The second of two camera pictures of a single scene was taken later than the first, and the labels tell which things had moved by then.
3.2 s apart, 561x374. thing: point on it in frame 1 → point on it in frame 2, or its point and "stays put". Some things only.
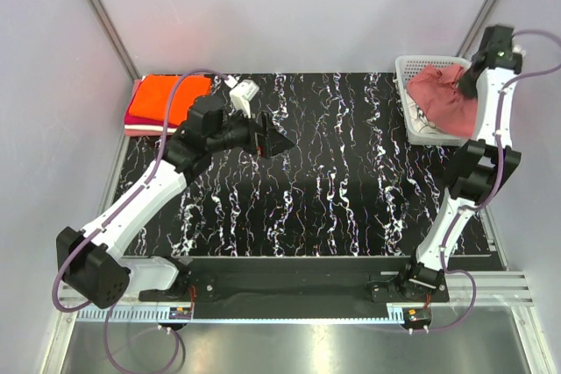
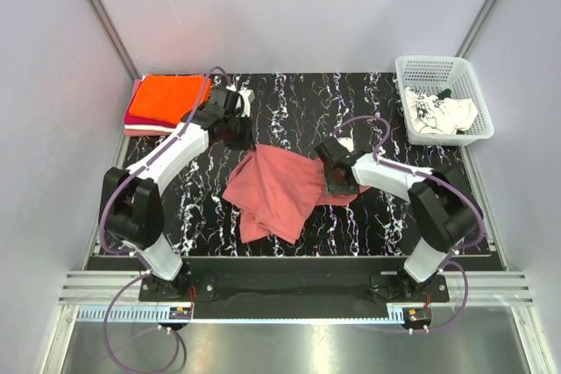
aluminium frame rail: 485,290 stays put
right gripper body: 471,74 → 332,185
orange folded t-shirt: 153,97 stays put
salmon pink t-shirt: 436,90 → 273,189
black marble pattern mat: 354,187 stays put
